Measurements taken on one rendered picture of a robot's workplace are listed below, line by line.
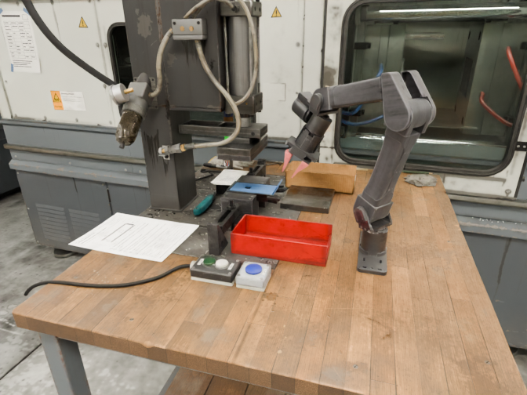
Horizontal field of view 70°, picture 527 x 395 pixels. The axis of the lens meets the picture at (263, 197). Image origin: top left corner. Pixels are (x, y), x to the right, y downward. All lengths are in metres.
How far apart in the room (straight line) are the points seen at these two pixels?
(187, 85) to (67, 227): 1.86
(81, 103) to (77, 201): 0.63
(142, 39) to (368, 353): 0.96
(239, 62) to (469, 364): 0.86
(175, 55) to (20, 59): 1.59
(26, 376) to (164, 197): 1.23
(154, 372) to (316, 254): 1.23
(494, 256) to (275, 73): 1.24
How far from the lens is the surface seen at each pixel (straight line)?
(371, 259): 1.00
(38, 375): 2.18
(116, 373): 2.03
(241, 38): 1.08
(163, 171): 1.23
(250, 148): 1.05
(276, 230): 1.07
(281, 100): 1.75
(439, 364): 0.78
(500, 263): 1.93
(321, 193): 1.33
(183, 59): 1.12
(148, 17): 1.16
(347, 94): 0.96
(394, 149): 0.88
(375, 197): 0.94
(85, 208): 2.60
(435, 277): 1.00
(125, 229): 1.20
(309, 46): 1.69
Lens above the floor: 1.43
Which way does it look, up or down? 24 degrees down
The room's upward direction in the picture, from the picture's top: 1 degrees counter-clockwise
